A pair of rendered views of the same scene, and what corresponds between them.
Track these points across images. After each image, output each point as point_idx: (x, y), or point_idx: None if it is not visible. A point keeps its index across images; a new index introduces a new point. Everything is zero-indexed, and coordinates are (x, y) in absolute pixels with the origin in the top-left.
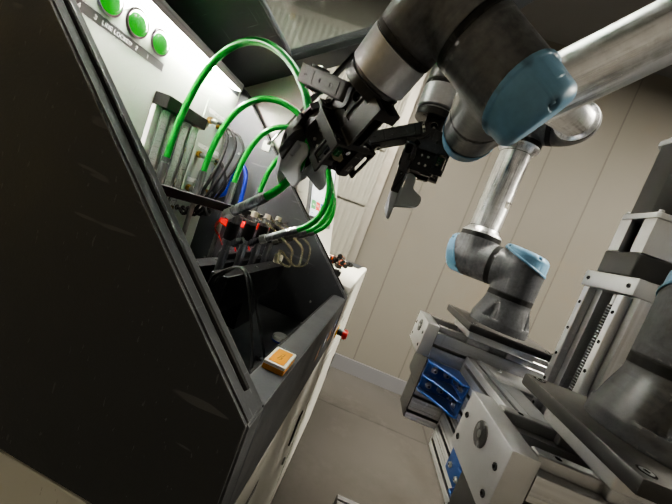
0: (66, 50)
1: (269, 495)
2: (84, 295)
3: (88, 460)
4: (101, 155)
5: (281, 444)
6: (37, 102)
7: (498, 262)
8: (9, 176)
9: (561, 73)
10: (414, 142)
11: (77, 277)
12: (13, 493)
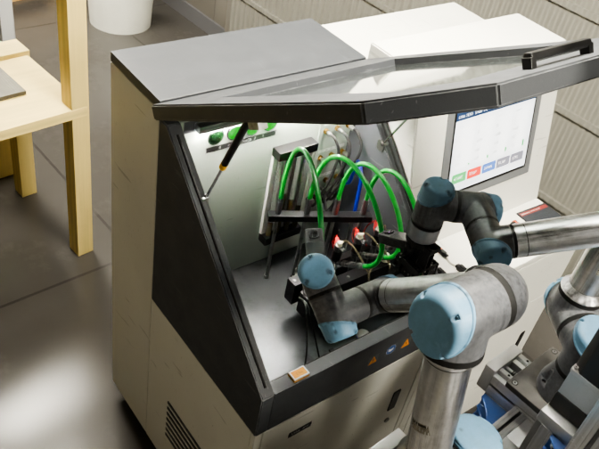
0: (207, 247)
1: (380, 439)
2: (220, 333)
3: (226, 387)
4: (219, 289)
5: (350, 408)
6: (201, 259)
7: (563, 332)
8: (197, 280)
9: (331, 332)
10: (399, 257)
11: (217, 326)
12: (209, 387)
